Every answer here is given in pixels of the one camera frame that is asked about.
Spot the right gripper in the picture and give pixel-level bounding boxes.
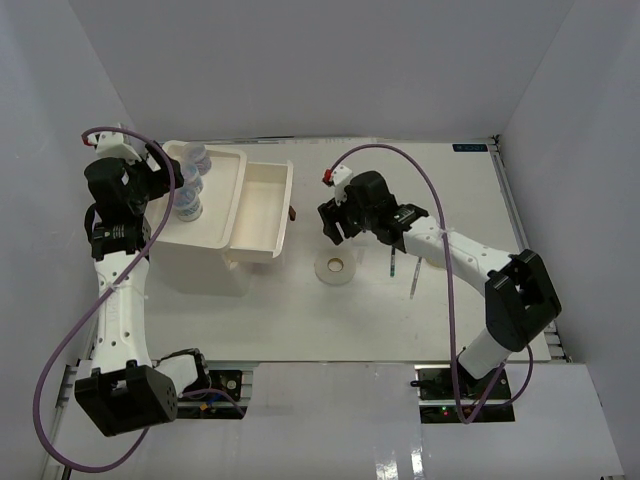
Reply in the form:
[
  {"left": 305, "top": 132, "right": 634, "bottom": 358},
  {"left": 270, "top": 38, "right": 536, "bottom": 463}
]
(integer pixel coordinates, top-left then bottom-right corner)
[{"left": 318, "top": 191, "right": 376, "bottom": 246}]

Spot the clear jar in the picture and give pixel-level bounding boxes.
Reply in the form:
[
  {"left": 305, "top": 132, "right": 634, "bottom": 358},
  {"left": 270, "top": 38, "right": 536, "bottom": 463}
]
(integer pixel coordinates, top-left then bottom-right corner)
[
  {"left": 182, "top": 142, "right": 212, "bottom": 176},
  {"left": 180, "top": 162, "right": 204, "bottom": 194},
  {"left": 172, "top": 187, "right": 203, "bottom": 222}
]

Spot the white wide tape roll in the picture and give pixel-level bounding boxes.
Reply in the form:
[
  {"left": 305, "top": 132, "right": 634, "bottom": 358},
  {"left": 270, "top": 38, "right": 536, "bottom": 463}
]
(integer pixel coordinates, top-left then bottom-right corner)
[{"left": 314, "top": 247, "right": 357, "bottom": 286}]

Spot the white top drawer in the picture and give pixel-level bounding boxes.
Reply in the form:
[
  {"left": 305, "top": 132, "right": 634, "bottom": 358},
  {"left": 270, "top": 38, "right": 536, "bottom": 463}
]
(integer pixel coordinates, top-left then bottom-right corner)
[{"left": 227, "top": 162, "right": 293, "bottom": 264}]

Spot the beige thin tape roll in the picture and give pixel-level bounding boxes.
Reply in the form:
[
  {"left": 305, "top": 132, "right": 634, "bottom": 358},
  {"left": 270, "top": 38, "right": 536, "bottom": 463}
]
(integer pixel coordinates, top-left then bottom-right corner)
[{"left": 424, "top": 257, "right": 445, "bottom": 269}]

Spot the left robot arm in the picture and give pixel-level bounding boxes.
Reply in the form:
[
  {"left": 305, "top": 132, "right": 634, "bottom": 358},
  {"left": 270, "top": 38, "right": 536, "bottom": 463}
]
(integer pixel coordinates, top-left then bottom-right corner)
[{"left": 74, "top": 134, "right": 212, "bottom": 437}]

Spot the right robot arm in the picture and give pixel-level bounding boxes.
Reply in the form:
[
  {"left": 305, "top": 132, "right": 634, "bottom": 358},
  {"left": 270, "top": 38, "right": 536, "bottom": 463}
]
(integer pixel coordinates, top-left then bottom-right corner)
[{"left": 318, "top": 166, "right": 562, "bottom": 399}]

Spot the dark green pen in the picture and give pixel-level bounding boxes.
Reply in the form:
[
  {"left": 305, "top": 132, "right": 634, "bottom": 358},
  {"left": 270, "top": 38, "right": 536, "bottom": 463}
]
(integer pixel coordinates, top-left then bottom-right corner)
[{"left": 389, "top": 246, "right": 396, "bottom": 278}]

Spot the grey clear pen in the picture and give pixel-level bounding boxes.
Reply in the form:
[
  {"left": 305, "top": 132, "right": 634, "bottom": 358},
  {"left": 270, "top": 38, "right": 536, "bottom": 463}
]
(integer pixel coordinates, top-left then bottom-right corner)
[{"left": 409, "top": 257, "right": 423, "bottom": 300}]

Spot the blue table label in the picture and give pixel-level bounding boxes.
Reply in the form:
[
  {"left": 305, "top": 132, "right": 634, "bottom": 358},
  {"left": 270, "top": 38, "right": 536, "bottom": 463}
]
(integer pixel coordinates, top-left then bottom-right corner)
[{"left": 452, "top": 143, "right": 488, "bottom": 153}]

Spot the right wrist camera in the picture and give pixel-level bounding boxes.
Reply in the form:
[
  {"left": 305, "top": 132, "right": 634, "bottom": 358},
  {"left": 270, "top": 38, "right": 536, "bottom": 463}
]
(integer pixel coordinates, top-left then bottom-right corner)
[{"left": 322, "top": 165, "right": 354, "bottom": 206}]

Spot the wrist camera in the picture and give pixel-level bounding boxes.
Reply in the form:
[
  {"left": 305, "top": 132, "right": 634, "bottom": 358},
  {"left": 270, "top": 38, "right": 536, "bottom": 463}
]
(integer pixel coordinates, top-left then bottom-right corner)
[
  {"left": 322, "top": 165, "right": 354, "bottom": 206},
  {"left": 83, "top": 131, "right": 143, "bottom": 165}
]

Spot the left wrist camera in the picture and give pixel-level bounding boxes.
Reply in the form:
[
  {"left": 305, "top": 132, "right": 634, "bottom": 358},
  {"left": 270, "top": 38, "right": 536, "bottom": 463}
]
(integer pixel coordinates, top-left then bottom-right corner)
[{"left": 83, "top": 131, "right": 143, "bottom": 165}]

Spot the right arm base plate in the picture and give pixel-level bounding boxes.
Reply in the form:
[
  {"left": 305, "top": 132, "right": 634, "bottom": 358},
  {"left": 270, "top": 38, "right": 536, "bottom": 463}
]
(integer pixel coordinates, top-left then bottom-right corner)
[{"left": 409, "top": 367, "right": 515, "bottom": 425}]

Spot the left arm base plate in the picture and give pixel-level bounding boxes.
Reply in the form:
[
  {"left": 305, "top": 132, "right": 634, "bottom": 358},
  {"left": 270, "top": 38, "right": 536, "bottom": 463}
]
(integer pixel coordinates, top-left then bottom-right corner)
[{"left": 177, "top": 369, "right": 253, "bottom": 420}]

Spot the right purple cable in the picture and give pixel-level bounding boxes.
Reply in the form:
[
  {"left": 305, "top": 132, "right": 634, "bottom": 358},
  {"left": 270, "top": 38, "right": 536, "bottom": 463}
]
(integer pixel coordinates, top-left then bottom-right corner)
[{"left": 329, "top": 143, "right": 535, "bottom": 425}]

